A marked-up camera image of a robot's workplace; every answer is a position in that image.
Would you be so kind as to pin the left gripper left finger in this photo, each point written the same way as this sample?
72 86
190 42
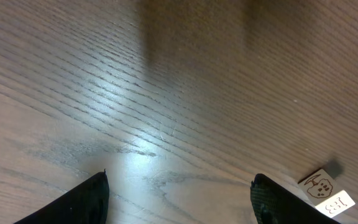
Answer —
87 203

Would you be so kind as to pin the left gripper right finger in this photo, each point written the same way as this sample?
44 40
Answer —
273 204

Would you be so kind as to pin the wooden block blue side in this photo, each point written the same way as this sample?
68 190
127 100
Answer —
325 194

